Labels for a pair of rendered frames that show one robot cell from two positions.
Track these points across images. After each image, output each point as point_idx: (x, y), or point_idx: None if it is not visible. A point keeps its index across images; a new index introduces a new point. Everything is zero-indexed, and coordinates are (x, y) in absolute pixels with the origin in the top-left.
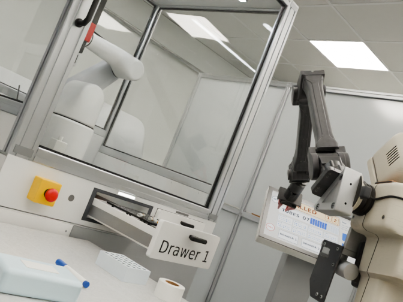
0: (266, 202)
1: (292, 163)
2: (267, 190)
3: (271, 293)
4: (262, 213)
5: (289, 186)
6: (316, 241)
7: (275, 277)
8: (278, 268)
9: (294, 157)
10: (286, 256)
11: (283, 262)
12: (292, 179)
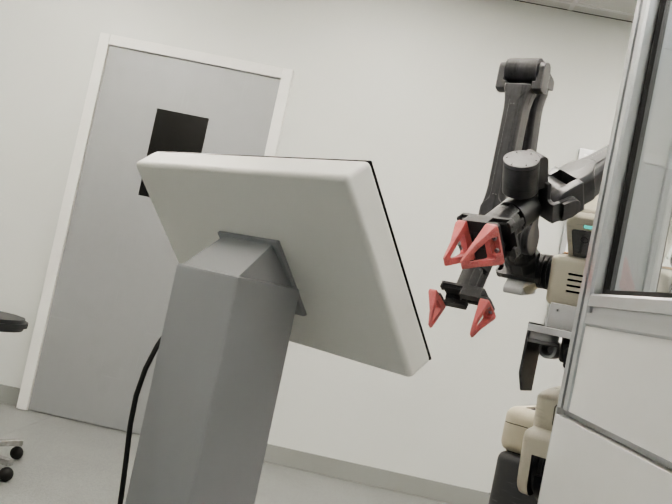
0: (392, 234)
1: (593, 191)
2: (374, 183)
3: (243, 482)
4: (404, 279)
5: (526, 222)
6: None
7: (232, 434)
8: (235, 403)
9: (599, 180)
10: (284, 358)
11: (266, 379)
12: (564, 220)
